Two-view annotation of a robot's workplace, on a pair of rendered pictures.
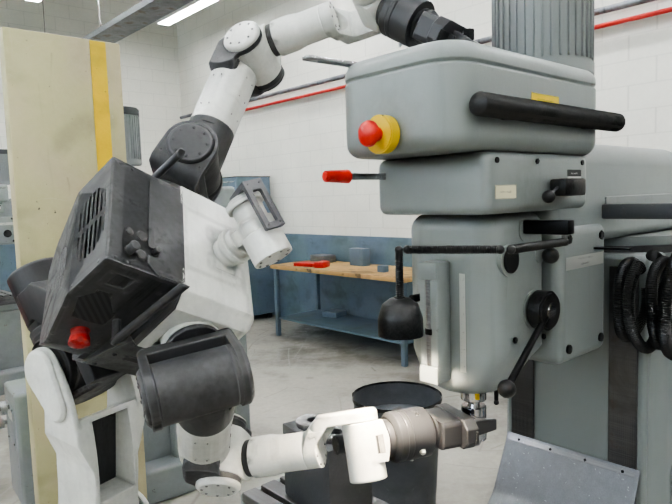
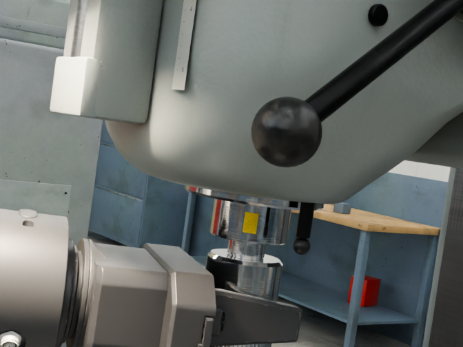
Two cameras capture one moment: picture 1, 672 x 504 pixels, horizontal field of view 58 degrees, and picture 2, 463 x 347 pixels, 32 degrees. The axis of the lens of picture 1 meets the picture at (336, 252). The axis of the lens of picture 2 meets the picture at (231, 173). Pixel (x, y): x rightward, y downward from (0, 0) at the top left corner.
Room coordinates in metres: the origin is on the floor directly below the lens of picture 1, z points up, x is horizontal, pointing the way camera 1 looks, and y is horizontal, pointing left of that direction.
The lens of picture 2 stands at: (0.62, -0.29, 1.34)
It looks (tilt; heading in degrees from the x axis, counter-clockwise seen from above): 3 degrees down; 6
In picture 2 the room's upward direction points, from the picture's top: 8 degrees clockwise
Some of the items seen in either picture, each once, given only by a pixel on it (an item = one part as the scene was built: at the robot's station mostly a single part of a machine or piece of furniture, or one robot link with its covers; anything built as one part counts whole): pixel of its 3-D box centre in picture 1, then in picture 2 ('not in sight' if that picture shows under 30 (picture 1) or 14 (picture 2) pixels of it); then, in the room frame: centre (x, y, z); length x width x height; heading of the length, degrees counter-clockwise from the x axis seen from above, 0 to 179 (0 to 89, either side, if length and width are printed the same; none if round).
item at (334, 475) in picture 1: (325, 464); not in sight; (1.44, 0.04, 1.01); 0.22 x 0.12 x 0.20; 33
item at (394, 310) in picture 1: (400, 315); not in sight; (0.95, -0.10, 1.47); 0.07 x 0.07 x 0.06
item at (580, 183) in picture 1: (559, 190); not in sight; (1.05, -0.39, 1.66); 0.12 x 0.04 x 0.04; 132
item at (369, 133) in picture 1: (371, 133); not in sight; (0.94, -0.06, 1.76); 0.04 x 0.03 x 0.04; 42
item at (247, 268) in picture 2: (473, 407); (244, 263); (1.11, -0.25, 1.26); 0.05 x 0.05 x 0.01
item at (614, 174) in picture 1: (596, 191); not in sight; (1.44, -0.62, 1.66); 0.80 x 0.23 x 0.20; 132
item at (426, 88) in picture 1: (474, 113); not in sight; (1.12, -0.26, 1.81); 0.47 x 0.26 x 0.16; 132
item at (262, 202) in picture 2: not in sight; (254, 193); (1.11, -0.25, 1.31); 0.09 x 0.09 x 0.01
